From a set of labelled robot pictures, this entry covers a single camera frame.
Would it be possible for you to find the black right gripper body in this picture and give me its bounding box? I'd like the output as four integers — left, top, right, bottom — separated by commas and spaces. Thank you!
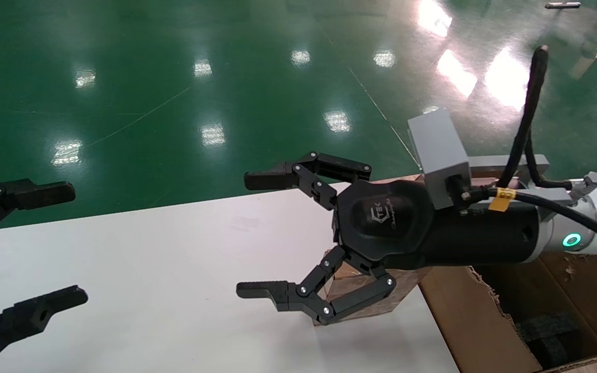
331, 179, 542, 271

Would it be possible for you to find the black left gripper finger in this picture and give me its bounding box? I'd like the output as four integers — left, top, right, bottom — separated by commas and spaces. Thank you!
0, 285, 89, 373
0, 178, 76, 247

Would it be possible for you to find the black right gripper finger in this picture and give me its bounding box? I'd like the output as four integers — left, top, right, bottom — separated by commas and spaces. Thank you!
236, 246, 397, 326
244, 152, 373, 210

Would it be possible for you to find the small brown box with hole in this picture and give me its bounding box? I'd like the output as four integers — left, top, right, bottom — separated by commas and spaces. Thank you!
313, 262, 432, 327

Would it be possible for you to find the big cardboard box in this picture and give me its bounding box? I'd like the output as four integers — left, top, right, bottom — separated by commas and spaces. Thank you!
419, 176, 597, 373

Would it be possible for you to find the brown wooden board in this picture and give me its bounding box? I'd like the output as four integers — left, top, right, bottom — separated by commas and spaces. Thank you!
371, 175, 426, 186

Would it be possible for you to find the black foam block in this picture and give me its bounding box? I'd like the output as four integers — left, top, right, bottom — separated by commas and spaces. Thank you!
515, 310, 585, 369

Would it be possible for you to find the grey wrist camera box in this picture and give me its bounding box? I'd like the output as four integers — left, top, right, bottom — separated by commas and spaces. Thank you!
407, 109, 550, 210

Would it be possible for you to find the yellow cable tag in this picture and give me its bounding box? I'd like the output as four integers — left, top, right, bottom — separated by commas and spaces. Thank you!
489, 188, 516, 212

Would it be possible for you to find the black cable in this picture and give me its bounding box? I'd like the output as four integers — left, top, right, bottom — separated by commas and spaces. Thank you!
454, 45, 597, 255

